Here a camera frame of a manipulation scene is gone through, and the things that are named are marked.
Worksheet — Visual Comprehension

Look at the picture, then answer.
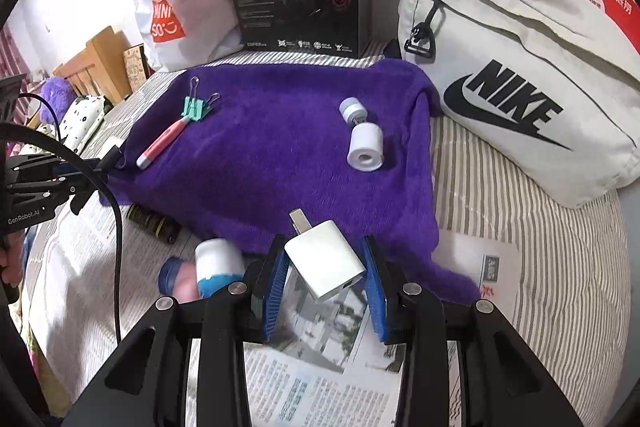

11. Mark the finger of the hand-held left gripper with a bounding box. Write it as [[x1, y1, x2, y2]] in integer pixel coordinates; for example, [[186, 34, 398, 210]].
[[10, 178, 99, 216], [10, 157, 109, 184]]

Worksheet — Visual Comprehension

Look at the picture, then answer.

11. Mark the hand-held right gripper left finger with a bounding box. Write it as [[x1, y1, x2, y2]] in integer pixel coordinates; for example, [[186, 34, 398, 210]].
[[60, 234, 288, 427]]

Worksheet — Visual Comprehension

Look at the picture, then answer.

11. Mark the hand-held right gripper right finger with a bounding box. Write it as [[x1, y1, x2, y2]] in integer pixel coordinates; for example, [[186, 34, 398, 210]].
[[360, 234, 586, 427]]

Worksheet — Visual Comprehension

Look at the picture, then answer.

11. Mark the black lighter tube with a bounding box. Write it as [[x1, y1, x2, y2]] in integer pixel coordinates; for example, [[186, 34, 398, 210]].
[[100, 136, 126, 172]]

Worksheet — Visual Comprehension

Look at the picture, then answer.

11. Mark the white charger adapter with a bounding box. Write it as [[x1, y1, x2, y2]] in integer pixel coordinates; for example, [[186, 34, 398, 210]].
[[284, 209, 368, 302]]

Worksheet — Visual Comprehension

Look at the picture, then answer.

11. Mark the white blue bottle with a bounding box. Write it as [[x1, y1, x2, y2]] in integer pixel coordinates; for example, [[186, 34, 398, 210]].
[[194, 238, 246, 300]]

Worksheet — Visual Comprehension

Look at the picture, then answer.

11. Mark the black and gold tube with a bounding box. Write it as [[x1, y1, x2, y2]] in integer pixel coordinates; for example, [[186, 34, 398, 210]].
[[125, 204, 181, 244]]

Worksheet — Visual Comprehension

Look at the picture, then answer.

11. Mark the pink highlighter pen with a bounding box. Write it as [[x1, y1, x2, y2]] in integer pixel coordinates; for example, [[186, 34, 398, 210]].
[[136, 116, 191, 170]]

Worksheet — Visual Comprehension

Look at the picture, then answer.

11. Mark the white tape roll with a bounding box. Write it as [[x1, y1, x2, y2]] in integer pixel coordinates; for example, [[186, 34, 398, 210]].
[[346, 123, 385, 172]]

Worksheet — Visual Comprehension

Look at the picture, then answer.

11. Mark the green binder clip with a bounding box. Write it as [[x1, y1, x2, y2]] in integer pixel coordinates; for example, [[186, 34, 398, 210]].
[[181, 77, 221, 122]]

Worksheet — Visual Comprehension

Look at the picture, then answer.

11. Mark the small white plug cap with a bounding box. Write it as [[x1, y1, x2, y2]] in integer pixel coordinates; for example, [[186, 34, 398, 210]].
[[339, 97, 368, 125]]

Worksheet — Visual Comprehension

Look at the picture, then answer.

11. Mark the person's left hand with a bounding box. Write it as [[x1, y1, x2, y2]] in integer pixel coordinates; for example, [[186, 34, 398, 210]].
[[0, 232, 23, 288]]

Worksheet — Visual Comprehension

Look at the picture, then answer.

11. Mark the polka dot pillow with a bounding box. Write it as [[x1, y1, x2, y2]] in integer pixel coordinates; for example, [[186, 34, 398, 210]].
[[60, 96, 108, 152]]

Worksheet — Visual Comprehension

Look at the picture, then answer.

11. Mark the purple plush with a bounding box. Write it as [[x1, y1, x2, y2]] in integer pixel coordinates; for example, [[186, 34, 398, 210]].
[[42, 77, 76, 112]]

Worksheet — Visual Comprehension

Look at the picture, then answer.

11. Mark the newspaper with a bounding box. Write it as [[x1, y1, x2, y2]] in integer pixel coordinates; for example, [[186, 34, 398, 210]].
[[30, 202, 521, 427]]

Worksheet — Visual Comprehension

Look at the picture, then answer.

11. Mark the wooden headboard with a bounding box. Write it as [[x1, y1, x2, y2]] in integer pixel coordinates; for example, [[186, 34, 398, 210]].
[[52, 26, 136, 105]]

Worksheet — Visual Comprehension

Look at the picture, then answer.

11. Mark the purple towel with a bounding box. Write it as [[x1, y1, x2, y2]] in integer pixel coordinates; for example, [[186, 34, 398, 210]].
[[100, 57, 481, 305]]

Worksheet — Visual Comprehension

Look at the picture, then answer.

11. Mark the patterned cover book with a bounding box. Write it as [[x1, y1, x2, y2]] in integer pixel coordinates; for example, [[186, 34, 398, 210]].
[[122, 46, 151, 80]]

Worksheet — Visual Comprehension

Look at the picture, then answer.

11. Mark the white plastic shopping bag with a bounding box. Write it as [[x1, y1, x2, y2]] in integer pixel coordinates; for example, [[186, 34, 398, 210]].
[[119, 0, 241, 72]]

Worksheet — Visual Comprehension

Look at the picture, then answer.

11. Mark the grey waist bag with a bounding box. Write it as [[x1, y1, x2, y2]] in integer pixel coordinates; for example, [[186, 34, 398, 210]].
[[397, 0, 640, 208]]

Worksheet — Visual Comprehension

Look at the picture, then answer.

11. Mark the black cable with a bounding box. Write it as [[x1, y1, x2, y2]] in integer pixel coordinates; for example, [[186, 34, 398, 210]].
[[0, 122, 123, 343], [19, 93, 65, 144]]

